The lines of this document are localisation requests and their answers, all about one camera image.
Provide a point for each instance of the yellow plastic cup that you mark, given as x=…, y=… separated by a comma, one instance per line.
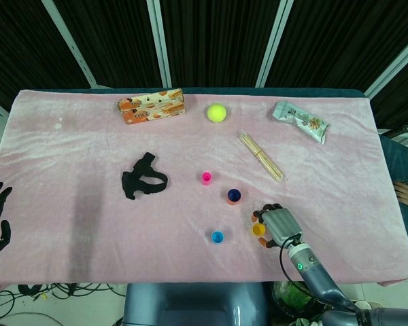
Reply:
x=258, y=229

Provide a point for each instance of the person in jeans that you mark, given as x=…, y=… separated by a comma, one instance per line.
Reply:
x=399, y=163

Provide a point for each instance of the green plastic bag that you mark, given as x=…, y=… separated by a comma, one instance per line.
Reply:
x=292, y=292

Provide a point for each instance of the bundle of wooden skewers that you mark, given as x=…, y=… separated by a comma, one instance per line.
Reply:
x=262, y=158

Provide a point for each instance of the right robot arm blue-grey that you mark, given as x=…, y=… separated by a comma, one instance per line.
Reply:
x=319, y=275

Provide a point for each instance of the silver snack packet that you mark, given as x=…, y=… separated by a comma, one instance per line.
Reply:
x=302, y=122

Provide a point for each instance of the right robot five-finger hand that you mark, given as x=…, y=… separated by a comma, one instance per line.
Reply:
x=280, y=224

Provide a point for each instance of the pink plastic cup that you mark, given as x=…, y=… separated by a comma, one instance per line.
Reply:
x=206, y=178

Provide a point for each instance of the orange plastic cup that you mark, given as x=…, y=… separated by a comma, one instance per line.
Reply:
x=232, y=203

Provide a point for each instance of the pale frame post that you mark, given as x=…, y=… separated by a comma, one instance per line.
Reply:
x=160, y=44
x=273, y=44
x=394, y=64
x=71, y=44

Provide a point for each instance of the blue-grey robot torso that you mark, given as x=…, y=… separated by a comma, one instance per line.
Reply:
x=197, y=305

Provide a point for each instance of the pink plush tablecloth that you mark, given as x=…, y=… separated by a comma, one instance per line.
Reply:
x=88, y=153

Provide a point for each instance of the light blue plastic cup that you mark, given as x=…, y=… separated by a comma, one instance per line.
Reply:
x=217, y=236

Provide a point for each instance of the yellow tennis ball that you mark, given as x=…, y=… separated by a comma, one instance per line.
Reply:
x=217, y=112

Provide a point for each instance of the orange egg roll box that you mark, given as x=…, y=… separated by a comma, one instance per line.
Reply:
x=149, y=107

